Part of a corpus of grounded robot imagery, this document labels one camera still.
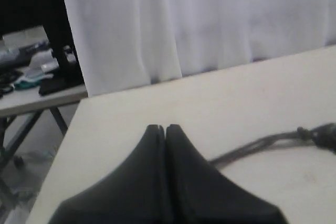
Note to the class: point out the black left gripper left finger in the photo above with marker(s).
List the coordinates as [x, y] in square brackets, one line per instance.
[135, 192]

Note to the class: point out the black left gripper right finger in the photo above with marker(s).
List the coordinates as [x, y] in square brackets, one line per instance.
[201, 194]

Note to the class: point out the grey side table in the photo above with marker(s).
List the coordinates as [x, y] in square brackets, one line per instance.
[16, 53]

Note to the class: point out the teal cloth item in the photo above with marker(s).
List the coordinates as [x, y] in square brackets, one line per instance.
[25, 83]

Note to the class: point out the white cap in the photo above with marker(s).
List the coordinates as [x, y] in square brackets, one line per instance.
[37, 61]

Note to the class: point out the white backdrop curtain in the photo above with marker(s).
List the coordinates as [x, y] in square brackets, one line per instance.
[123, 44]

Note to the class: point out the black monitor stand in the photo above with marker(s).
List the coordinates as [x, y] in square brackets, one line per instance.
[17, 15]

